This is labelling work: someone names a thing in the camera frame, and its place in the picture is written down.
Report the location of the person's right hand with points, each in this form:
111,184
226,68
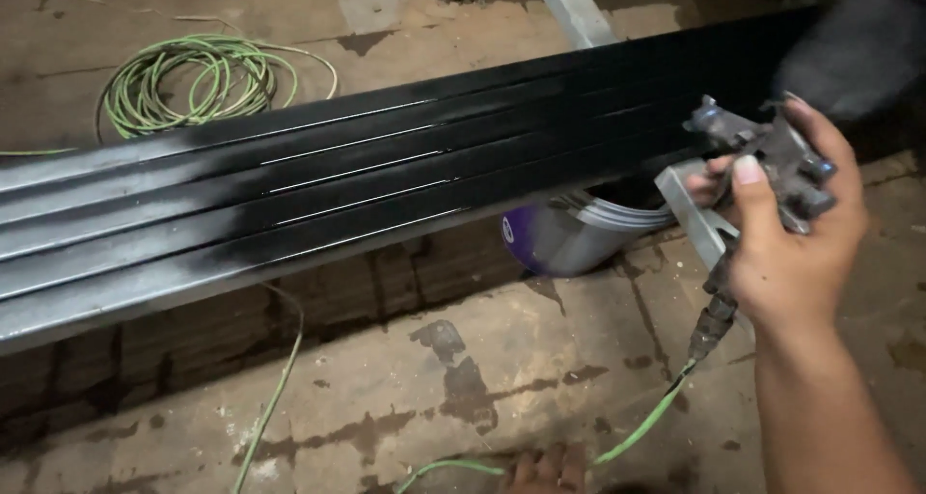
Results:
796,277

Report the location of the grey metal spray gun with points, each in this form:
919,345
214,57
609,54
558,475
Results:
788,161

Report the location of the clear face shield purple edge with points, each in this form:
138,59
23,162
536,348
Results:
571,237

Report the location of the black spray gun paint cup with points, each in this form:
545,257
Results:
853,45

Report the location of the person's bare foot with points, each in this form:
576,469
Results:
550,469

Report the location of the grey metal support bar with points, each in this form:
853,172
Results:
579,16

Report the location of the black painted steel square tube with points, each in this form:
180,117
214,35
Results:
362,157
362,188
362,128
362,220
362,103

